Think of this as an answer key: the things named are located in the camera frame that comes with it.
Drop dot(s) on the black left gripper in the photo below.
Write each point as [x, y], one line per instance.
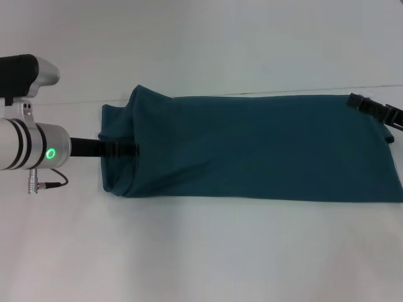
[86, 147]

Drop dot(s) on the silver left camera mount bracket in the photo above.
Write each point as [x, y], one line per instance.
[19, 110]

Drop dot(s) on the teal FREE print t-shirt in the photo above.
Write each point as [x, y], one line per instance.
[252, 151]

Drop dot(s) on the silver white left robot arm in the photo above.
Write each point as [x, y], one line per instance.
[31, 144]

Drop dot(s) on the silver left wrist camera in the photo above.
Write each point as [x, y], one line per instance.
[22, 75]

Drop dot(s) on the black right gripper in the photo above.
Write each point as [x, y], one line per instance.
[395, 118]

